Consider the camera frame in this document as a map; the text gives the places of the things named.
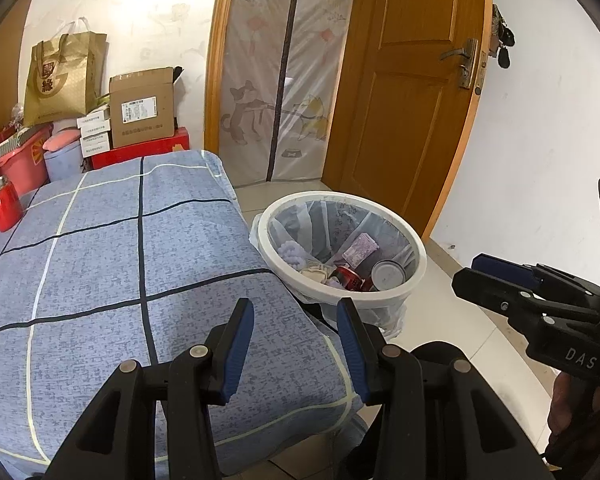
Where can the small white box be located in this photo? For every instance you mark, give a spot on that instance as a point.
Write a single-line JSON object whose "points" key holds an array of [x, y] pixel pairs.
{"points": [[95, 134], [94, 121], [96, 147]]}

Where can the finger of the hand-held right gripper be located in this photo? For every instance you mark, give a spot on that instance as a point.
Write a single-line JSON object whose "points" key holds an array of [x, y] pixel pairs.
{"points": [[484, 290], [499, 267]]}

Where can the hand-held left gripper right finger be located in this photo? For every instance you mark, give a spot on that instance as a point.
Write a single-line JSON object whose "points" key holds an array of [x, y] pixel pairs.
{"points": [[352, 355]]}

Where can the blue checked tablecloth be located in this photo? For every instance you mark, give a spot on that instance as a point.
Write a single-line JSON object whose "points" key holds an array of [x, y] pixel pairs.
{"points": [[105, 285]]}

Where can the cream paper cup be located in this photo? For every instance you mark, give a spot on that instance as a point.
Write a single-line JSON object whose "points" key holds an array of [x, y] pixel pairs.
{"points": [[316, 274]]}

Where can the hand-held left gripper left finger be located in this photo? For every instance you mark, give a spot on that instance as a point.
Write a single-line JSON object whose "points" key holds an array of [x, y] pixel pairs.
{"points": [[237, 355]]}

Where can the white foam net sleeve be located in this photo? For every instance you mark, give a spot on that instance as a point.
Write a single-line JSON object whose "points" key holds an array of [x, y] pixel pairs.
{"points": [[292, 252]]}

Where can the person's right hand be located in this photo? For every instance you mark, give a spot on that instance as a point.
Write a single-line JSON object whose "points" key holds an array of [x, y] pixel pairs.
{"points": [[567, 405]]}

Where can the wooden door frame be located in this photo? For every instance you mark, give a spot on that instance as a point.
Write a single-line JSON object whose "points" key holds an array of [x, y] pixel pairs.
{"points": [[220, 60]]}

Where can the clear plastic wrapping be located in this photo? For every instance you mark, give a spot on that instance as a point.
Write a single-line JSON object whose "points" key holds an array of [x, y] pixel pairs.
{"points": [[16, 116]]}

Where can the light purple bucket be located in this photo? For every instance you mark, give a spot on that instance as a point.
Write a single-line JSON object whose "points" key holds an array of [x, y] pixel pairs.
{"points": [[62, 162]]}

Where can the red flat box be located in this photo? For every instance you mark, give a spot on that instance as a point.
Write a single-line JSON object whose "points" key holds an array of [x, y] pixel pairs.
{"points": [[145, 152]]}

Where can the printed screen door curtain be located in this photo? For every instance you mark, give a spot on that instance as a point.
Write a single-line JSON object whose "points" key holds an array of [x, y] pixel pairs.
{"points": [[260, 60]]}

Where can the brown cardboard box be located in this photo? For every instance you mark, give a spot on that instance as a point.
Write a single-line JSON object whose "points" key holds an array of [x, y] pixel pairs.
{"points": [[140, 130]]}

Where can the red thermos jar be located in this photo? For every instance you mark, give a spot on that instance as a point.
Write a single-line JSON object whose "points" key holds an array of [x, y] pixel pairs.
{"points": [[5, 210]]}

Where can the clear plastic bin liner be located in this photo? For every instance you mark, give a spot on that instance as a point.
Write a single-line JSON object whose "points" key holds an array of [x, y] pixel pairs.
{"points": [[330, 220]]}

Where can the white plastic trash bin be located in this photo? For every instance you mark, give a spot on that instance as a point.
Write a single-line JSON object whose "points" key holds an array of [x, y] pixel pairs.
{"points": [[369, 299]]}

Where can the wooden wardrobe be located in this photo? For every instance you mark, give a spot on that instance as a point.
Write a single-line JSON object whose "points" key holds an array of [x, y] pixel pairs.
{"points": [[0, 85]]}

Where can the striped gift box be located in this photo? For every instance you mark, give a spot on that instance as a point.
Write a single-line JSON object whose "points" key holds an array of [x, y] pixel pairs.
{"points": [[10, 147]]}

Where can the bunch of keys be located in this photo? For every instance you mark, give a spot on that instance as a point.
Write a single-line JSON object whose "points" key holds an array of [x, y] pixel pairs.
{"points": [[502, 40]]}

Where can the purple drink carton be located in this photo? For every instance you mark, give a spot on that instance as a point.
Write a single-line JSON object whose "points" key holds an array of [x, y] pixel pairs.
{"points": [[360, 249]]}

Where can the wooden door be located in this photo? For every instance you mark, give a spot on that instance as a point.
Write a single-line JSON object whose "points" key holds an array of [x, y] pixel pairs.
{"points": [[404, 110]]}

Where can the red plastic basket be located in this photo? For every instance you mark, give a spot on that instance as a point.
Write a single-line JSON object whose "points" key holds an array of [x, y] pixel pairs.
{"points": [[25, 165]]}

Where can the red drink can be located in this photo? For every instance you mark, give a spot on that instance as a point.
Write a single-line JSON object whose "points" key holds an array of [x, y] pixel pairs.
{"points": [[350, 277], [387, 275]]}

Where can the gold gift bag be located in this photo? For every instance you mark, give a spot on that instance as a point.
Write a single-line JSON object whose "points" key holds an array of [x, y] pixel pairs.
{"points": [[60, 85]]}

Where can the white plastic bag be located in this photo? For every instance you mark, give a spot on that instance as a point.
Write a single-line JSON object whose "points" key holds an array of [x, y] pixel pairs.
{"points": [[85, 25]]}

